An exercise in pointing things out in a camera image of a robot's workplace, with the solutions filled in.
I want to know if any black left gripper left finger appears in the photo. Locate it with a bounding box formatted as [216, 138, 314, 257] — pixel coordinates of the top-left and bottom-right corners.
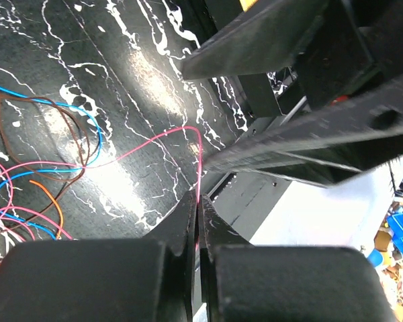
[0, 191, 197, 321]

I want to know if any orange cable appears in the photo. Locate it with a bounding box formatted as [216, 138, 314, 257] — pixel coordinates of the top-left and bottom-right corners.
[0, 180, 64, 279]

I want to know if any brown cable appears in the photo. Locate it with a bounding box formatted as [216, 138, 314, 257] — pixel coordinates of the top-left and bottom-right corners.
[0, 89, 90, 235]

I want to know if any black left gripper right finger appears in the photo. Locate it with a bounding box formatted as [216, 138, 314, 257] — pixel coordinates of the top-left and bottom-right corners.
[198, 197, 395, 321]

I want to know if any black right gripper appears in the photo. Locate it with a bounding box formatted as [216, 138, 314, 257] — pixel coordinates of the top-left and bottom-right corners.
[181, 0, 403, 187]

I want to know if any pink cable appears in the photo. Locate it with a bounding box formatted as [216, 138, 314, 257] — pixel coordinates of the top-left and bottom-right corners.
[0, 125, 203, 279]

